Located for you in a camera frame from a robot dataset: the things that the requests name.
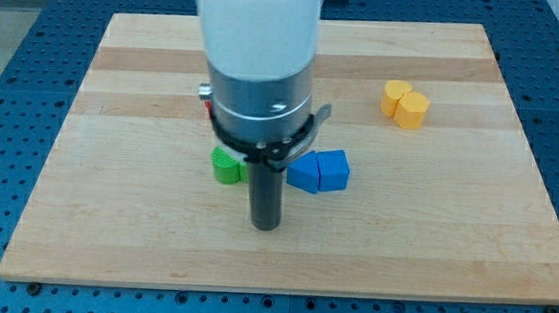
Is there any green block left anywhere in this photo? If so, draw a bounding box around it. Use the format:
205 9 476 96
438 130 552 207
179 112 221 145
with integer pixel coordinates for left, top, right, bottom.
211 146 241 185

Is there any red block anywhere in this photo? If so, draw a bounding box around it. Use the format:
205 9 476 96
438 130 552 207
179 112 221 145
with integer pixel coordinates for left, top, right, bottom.
205 101 212 120

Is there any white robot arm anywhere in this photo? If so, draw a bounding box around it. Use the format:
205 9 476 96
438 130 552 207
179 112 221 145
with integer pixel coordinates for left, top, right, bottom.
195 0 331 231

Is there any wooden board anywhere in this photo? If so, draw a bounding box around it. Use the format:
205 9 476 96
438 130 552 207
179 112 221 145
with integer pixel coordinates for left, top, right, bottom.
0 13 559 305

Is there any yellow block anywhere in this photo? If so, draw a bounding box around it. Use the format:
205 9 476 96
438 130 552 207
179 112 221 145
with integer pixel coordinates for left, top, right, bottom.
380 79 413 118
393 92 431 130

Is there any blue perforated metal table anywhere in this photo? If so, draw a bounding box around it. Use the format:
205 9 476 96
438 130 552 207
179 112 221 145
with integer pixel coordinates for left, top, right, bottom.
0 0 559 313

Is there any green block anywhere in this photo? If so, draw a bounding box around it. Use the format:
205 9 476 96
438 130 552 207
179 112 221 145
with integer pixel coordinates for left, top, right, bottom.
238 162 249 183
211 146 241 185

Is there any green block right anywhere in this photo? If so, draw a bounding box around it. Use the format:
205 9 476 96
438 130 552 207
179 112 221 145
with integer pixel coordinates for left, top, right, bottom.
238 162 249 183

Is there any blue block right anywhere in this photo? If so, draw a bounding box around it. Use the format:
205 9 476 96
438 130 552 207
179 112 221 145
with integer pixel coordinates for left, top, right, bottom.
317 150 350 191

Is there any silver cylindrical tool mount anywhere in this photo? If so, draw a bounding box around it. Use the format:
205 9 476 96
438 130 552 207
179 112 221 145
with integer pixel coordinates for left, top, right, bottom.
199 63 332 172

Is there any blue block left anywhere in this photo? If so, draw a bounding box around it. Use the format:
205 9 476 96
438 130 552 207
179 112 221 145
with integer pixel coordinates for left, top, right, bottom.
287 150 320 194

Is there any blue block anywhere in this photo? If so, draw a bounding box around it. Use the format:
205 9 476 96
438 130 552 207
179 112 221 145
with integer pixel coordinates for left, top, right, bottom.
287 150 320 194
317 150 350 191

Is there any yellow block right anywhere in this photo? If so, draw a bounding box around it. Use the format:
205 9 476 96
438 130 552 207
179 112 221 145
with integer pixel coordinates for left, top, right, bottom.
393 92 431 130

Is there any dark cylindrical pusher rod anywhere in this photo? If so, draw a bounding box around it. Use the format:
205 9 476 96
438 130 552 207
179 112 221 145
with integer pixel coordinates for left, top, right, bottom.
247 163 283 231

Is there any yellow block left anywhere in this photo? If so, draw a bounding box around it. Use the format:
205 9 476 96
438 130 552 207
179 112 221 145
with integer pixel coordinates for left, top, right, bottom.
380 79 413 118

